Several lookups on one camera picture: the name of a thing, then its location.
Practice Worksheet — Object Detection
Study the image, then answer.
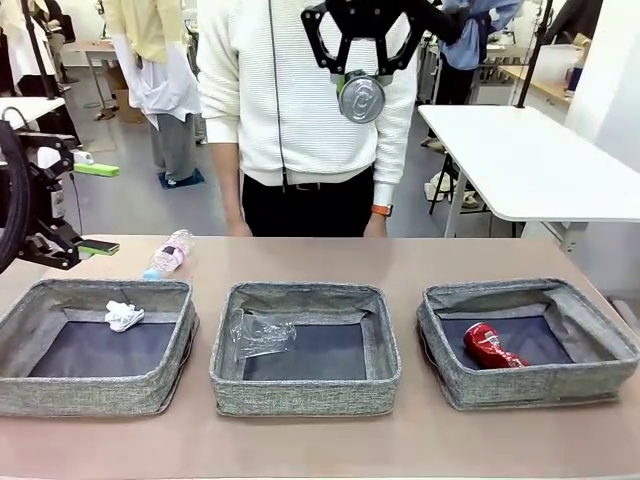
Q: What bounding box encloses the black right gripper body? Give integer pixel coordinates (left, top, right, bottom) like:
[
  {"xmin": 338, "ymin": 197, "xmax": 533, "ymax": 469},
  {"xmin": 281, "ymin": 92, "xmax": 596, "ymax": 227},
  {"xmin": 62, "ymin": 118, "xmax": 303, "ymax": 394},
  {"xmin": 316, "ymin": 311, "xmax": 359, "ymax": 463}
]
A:
[{"xmin": 327, "ymin": 0, "xmax": 417, "ymax": 40}]

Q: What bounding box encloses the thin black chest cable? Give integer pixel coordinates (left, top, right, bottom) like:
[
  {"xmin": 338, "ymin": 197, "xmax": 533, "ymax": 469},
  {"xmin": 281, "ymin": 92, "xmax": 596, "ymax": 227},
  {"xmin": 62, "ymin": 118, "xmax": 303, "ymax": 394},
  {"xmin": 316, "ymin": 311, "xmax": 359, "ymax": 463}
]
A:
[{"xmin": 268, "ymin": 0, "xmax": 289, "ymax": 194}]

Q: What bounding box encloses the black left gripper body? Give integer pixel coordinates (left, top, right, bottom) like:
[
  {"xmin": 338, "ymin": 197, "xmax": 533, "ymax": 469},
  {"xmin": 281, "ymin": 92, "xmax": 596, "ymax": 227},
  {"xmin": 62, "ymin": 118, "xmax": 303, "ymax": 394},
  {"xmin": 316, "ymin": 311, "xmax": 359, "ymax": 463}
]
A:
[{"xmin": 25, "ymin": 171, "xmax": 70, "ymax": 235}]

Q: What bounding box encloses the white paper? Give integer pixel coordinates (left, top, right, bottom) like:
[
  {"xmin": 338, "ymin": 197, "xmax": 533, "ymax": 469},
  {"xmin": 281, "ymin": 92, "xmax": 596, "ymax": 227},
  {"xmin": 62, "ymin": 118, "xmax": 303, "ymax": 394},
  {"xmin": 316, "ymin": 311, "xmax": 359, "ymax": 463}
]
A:
[{"xmin": 103, "ymin": 300, "xmax": 145, "ymax": 334}]

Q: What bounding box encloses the white knit sweater torso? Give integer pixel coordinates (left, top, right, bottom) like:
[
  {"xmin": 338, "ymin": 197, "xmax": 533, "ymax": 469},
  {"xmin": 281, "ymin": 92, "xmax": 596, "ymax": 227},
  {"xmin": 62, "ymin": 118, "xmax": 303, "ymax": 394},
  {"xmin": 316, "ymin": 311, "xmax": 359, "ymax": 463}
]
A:
[{"xmin": 196, "ymin": 0, "xmax": 420, "ymax": 204}]

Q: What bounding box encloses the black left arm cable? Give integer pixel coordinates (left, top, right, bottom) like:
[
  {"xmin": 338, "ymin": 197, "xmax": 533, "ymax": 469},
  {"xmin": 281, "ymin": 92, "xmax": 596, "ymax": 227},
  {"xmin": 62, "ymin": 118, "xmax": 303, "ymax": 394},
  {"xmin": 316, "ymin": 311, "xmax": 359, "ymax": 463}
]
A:
[{"xmin": 0, "ymin": 119, "xmax": 32, "ymax": 275}]

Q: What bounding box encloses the beige bag under table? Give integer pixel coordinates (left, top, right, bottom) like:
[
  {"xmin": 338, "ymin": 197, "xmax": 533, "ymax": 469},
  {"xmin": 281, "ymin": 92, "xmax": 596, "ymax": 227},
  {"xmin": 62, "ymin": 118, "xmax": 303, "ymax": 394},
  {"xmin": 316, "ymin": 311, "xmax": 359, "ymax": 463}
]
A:
[{"xmin": 424, "ymin": 169, "xmax": 484, "ymax": 209}]

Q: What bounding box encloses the small white table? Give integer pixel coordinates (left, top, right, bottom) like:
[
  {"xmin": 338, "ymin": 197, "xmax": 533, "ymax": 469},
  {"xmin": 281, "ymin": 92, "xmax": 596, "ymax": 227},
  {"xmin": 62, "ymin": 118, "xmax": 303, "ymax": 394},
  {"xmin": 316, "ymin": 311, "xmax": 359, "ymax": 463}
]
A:
[{"xmin": 0, "ymin": 96, "xmax": 67, "ymax": 129}]

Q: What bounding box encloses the white storage bin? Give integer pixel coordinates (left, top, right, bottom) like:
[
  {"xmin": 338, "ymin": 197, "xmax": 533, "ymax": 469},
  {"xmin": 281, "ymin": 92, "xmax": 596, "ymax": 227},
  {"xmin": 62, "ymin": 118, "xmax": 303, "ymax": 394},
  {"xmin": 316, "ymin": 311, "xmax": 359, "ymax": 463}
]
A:
[{"xmin": 542, "ymin": 44, "xmax": 586, "ymax": 91}]

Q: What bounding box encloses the grey fabric basket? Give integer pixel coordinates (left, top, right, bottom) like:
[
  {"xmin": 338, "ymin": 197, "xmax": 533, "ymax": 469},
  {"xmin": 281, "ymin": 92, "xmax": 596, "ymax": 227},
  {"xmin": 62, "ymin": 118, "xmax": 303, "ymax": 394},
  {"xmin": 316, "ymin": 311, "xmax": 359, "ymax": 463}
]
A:
[
  {"xmin": 415, "ymin": 277, "xmax": 640, "ymax": 412},
  {"xmin": 0, "ymin": 278, "xmax": 199, "ymax": 419},
  {"xmin": 208, "ymin": 281, "xmax": 402, "ymax": 417}
]

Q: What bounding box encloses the bystander in yellow jacket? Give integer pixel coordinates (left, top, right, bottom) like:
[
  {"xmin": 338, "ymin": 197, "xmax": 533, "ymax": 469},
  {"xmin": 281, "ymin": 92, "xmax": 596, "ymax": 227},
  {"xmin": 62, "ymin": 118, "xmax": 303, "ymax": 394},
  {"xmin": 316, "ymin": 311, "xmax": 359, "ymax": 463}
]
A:
[{"xmin": 102, "ymin": 0, "xmax": 204, "ymax": 186}]

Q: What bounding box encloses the black stand pole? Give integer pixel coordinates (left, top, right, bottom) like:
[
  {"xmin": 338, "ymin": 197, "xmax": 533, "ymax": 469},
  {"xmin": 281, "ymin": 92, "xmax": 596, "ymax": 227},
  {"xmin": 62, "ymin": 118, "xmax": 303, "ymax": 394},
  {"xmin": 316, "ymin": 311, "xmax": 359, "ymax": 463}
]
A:
[
  {"xmin": 22, "ymin": 0, "xmax": 56, "ymax": 99},
  {"xmin": 516, "ymin": 0, "xmax": 555, "ymax": 110}
]

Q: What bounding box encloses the brown cardboard box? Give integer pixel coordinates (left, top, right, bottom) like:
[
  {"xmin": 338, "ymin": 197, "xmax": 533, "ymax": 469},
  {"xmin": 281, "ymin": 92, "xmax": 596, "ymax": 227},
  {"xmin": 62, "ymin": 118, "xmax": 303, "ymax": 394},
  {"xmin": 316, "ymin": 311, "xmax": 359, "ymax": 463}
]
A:
[{"xmin": 107, "ymin": 67, "xmax": 147, "ymax": 124}]

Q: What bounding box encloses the crushed red soda can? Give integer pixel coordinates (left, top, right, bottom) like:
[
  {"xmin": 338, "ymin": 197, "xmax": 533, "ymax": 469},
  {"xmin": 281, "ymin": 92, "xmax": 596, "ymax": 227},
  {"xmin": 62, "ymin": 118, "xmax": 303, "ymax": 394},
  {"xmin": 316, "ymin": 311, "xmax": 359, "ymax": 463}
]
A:
[{"xmin": 463, "ymin": 322, "xmax": 531, "ymax": 370}]

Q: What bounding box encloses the person's right forearm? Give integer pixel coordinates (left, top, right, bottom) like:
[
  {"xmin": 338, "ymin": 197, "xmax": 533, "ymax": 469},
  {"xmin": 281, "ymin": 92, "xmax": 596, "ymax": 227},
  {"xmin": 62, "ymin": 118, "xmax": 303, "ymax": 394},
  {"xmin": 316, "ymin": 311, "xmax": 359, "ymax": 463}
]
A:
[{"xmin": 210, "ymin": 142, "xmax": 247, "ymax": 226}]

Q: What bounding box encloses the bystander in blue shirt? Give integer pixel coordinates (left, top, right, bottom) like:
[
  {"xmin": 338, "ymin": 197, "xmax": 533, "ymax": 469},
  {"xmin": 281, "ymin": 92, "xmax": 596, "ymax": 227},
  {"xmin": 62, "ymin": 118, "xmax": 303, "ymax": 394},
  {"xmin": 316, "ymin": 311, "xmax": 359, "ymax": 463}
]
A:
[{"xmin": 439, "ymin": 0, "xmax": 522, "ymax": 106}]

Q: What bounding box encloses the black purple drink can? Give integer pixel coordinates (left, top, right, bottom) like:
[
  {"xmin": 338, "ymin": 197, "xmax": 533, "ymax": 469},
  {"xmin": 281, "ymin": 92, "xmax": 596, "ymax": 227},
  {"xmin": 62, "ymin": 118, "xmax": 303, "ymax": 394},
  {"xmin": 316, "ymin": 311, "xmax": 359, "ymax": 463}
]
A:
[{"xmin": 337, "ymin": 69, "xmax": 388, "ymax": 124}]

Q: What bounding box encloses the clear bottle pink label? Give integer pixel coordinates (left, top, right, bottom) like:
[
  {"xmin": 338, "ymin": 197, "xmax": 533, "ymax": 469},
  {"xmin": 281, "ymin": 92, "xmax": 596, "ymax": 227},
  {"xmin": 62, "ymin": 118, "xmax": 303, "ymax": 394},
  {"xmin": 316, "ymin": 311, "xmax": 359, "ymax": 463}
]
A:
[{"xmin": 142, "ymin": 228, "xmax": 195, "ymax": 280}]

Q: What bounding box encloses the purple bottle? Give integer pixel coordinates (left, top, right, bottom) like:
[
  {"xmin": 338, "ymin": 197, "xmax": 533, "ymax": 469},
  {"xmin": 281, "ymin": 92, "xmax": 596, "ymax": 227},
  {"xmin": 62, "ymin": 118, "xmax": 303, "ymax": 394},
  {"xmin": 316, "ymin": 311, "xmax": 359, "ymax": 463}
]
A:
[{"xmin": 566, "ymin": 64, "xmax": 584, "ymax": 99}]

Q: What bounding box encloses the wooden workbench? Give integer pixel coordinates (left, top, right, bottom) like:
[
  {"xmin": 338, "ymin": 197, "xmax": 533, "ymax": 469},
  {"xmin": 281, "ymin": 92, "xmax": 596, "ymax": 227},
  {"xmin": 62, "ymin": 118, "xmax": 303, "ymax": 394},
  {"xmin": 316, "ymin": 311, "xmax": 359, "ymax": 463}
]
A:
[{"xmin": 499, "ymin": 63, "xmax": 574, "ymax": 109}]

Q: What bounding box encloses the crushed clear plastic bottle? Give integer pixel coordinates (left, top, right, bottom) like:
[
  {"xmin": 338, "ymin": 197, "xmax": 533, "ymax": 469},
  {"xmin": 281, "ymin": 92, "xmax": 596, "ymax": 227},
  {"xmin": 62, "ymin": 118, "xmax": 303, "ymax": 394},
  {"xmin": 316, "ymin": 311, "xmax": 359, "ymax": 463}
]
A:
[{"xmin": 228, "ymin": 307, "xmax": 297, "ymax": 364}]

